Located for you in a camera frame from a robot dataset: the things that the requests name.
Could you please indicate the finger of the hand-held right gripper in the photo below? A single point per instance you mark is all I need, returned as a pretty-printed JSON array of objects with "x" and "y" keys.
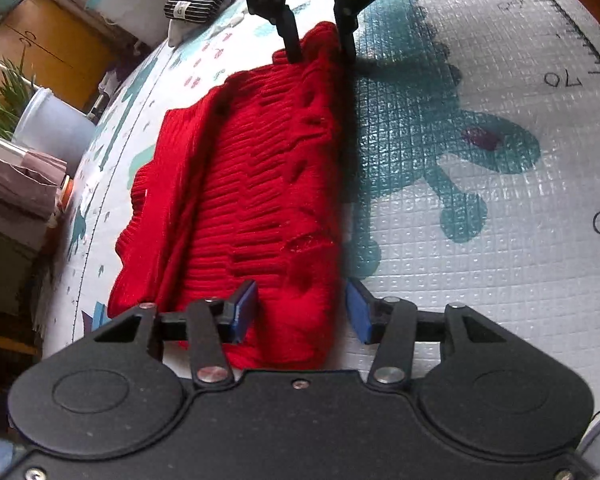
[
  {"x": 346, "y": 30},
  {"x": 290, "y": 35}
]

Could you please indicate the pale folded cloth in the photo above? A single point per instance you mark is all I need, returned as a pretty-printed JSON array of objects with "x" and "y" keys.
[{"x": 180, "y": 32}]

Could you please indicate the yellow wooden cabinet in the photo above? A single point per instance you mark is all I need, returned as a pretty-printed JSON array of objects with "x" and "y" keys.
[{"x": 45, "y": 45}]

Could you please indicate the red knit sweater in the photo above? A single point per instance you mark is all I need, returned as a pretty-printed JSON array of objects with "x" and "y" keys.
[{"x": 260, "y": 170}]

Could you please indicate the white bucket with teal rim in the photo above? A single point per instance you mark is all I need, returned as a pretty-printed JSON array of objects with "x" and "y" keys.
[{"x": 130, "y": 5}]

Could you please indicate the dark cloth heap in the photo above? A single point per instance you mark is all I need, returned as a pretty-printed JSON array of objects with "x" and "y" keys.
[{"x": 125, "y": 60}]

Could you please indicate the pink curtain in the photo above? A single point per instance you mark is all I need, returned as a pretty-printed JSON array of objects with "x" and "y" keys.
[{"x": 15, "y": 175}]

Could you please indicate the printed animal play mat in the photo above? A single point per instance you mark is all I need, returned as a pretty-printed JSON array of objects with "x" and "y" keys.
[{"x": 480, "y": 260}]

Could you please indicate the green potted plant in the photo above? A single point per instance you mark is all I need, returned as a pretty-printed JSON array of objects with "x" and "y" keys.
[{"x": 5, "y": 105}]

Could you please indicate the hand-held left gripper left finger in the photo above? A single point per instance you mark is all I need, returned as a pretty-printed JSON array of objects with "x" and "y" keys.
[{"x": 242, "y": 310}]

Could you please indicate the white plant pot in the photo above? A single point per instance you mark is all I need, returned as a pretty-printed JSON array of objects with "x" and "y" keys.
[{"x": 50, "y": 130}]

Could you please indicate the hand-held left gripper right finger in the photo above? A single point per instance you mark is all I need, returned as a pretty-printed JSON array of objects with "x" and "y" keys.
[{"x": 357, "y": 315}]

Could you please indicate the wooden chair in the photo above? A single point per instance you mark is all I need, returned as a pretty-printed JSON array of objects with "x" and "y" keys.
[{"x": 5, "y": 342}]

